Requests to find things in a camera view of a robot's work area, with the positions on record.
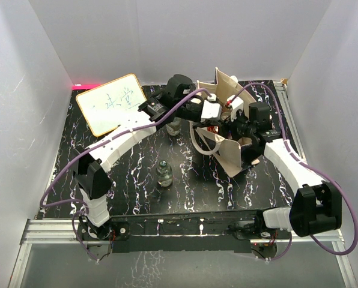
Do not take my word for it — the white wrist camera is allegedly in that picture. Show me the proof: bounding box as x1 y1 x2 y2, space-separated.
226 95 244 122
201 94 222 122

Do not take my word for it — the pink red marker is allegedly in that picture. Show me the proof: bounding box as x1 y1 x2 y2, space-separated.
71 84 100 91

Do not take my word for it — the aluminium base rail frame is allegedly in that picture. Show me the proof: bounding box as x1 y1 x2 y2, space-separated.
7 80 357 288

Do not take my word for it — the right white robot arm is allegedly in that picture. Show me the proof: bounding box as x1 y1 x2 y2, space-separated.
223 98 342 238

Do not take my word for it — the beige canvas tote bag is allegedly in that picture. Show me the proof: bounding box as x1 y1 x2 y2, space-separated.
189 68 260 177

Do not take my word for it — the clear glass bottle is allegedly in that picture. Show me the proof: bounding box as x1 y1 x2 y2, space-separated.
166 117 181 136
156 160 172 187

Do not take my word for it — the red cola can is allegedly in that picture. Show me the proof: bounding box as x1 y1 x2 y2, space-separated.
207 126 219 134

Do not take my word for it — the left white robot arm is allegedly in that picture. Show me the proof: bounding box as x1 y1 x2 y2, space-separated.
73 74 203 239

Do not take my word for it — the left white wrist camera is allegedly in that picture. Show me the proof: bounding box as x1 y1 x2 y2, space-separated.
201 94 222 122

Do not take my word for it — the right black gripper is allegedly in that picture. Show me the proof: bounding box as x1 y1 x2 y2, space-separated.
215 107 256 146

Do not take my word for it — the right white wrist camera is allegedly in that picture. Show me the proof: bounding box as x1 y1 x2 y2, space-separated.
226 95 244 122

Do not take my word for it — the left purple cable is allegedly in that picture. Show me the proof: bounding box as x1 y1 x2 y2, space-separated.
39 88 214 265

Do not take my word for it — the small whiteboard orange frame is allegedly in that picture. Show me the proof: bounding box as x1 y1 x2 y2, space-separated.
76 74 146 137

